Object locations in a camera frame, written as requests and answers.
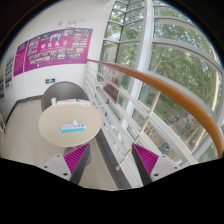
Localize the white charger plug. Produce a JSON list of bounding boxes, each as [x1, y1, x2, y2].
[[72, 120, 77, 126]]

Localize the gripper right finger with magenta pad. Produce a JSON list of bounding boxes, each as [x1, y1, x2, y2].
[[132, 144, 180, 185]]

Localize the narrow magenta wall poster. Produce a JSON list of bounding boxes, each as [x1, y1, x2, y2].
[[13, 41, 28, 76]]

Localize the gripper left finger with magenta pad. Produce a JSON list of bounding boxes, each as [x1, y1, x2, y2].
[[43, 143, 91, 184]]

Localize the photo board on wall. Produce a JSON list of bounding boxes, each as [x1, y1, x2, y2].
[[5, 56, 14, 89]]

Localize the large magenta wall poster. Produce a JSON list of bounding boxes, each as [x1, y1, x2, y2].
[[24, 28, 92, 72]]

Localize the grey curved booth seat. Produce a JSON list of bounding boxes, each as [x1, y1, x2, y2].
[[41, 81, 88, 111]]

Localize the orange wooden handrail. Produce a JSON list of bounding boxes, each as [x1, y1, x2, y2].
[[88, 59, 224, 158]]

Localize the round beige table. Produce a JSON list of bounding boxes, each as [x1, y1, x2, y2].
[[38, 103, 102, 147]]

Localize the green exit sign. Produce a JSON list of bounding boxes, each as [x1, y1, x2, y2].
[[45, 78, 55, 84]]

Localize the white metal railing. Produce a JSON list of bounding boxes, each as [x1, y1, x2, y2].
[[85, 62, 161, 170]]

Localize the white blue power strip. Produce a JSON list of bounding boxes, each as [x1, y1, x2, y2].
[[60, 123, 86, 133]]

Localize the red notice sign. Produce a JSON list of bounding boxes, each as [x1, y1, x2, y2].
[[103, 67, 123, 101]]

